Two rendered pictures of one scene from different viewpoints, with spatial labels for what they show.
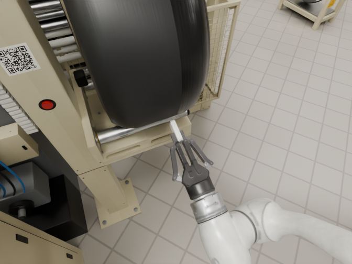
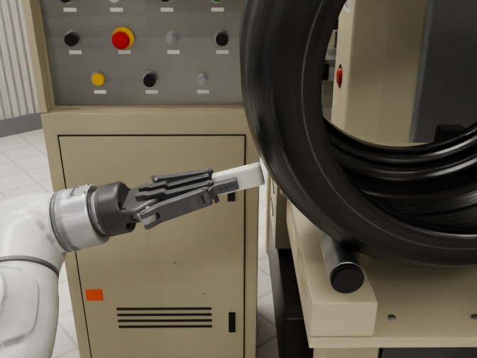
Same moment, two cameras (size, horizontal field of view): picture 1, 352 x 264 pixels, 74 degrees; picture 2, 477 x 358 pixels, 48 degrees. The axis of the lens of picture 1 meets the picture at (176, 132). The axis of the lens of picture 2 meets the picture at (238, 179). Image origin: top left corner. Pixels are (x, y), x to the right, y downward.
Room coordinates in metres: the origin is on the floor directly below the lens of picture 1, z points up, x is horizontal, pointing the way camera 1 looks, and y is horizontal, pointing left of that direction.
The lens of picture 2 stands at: (0.67, -0.64, 1.32)
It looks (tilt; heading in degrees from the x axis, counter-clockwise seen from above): 25 degrees down; 112
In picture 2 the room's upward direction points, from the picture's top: straight up
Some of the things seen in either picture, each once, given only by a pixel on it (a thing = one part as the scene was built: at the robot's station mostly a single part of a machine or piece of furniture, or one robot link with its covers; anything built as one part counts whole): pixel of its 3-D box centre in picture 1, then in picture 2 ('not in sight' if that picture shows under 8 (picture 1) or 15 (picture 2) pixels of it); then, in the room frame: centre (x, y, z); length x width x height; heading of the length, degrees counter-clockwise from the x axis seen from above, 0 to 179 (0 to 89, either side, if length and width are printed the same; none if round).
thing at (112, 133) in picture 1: (143, 123); (326, 216); (0.51, 0.12, 0.90); 0.35 x 0.05 x 0.05; 113
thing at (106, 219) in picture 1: (116, 201); not in sight; (0.52, 0.40, 0.01); 0.27 x 0.27 x 0.02; 23
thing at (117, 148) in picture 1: (144, 134); (323, 248); (0.51, 0.12, 0.83); 0.36 x 0.09 x 0.06; 113
